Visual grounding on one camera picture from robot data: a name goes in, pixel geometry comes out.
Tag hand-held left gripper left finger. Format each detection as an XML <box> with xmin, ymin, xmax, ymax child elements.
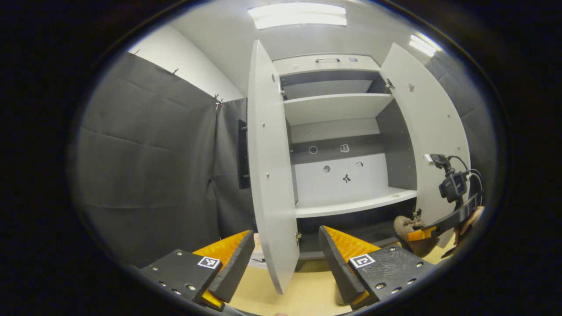
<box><xmin>140</xmin><ymin>230</ymin><xmax>256</xmax><ymax>312</ymax></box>

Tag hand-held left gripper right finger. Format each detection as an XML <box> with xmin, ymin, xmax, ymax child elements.
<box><xmin>318</xmin><ymin>225</ymin><xmax>436</xmax><ymax>311</ymax></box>

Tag brown fuzzy shoe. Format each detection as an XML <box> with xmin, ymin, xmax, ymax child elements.
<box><xmin>393</xmin><ymin>215</ymin><xmax>440</xmax><ymax>258</ymax></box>

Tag grey shoe cabinet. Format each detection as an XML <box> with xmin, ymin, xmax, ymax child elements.
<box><xmin>272</xmin><ymin>54</ymin><xmax>420</xmax><ymax>273</ymax></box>

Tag small ceiling light panel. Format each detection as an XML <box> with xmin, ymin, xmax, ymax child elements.
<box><xmin>408</xmin><ymin>33</ymin><xmax>442</xmax><ymax>57</ymax></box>

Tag long ceiling light panel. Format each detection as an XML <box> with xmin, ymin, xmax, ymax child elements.
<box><xmin>248</xmin><ymin>2</ymin><xmax>347</xmax><ymax>30</ymax></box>

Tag black camera cable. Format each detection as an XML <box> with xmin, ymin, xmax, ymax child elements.
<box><xmin>448</xmin><ymin>155</ymin><xmax>484</xmax><ymax>196</ymax></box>

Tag black left door handle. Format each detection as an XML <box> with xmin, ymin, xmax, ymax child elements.
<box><xmin>237</xmin><ymin>118</ymin><xmax>251</xmax><ymax>190</ymax></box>

